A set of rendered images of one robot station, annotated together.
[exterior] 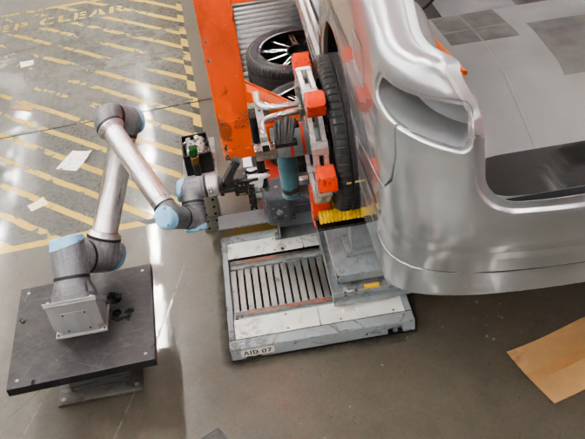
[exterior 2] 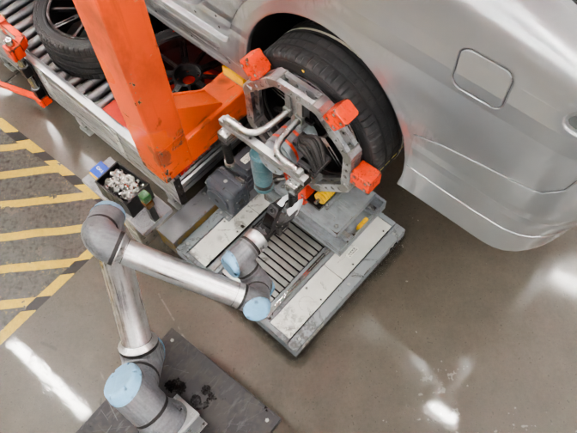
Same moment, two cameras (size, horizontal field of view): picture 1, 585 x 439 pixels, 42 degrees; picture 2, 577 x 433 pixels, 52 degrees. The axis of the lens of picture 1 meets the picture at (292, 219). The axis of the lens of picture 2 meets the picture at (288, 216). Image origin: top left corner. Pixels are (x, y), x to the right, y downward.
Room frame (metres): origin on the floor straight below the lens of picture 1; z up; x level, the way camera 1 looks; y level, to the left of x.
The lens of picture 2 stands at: (1.73, 0.87, 2.72)
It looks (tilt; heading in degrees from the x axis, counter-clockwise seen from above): 61 degrees down; 317
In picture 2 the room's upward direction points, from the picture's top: 4 degrees counter-clockwise
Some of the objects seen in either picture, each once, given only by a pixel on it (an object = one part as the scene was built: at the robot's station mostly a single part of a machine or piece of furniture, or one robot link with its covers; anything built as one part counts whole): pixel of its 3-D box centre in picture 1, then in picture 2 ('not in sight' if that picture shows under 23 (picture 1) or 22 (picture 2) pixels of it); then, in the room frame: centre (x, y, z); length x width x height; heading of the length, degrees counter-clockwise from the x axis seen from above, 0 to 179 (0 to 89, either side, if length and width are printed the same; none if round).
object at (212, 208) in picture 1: (207, 195); (135, 216); (3.30, 0.43, 0.21); 0.10 x 0.10 x 0.42; 2
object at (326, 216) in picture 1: (346, 212); (337, 181); (2.60, -0.24, 0.51); 0.29 x 0.06 x 0.06; 92
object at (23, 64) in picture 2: not in sight; (27, 73); (4.38, 0.29, 0.30); 0.09 x 0.05 x 0.50; 2
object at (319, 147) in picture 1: (312, 137); (300, 133); (2.71, -0.13, 0.85); 0.54 x 0.07 x 0.54; 2
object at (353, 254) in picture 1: (359, 227); (325, 179); (2.72, -0.30, 0.32); 0.40 x 0.30 x 0.28; 2
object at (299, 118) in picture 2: (281, 116); (298, 138); (2.61, -0.01, 1.03); 0.19 x 0.18 x 0.11; 92
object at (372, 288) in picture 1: (361, 258); (324, 199); (2.72, -0.30, 0.13); 0.50 x 0.36 x 0.10; 2
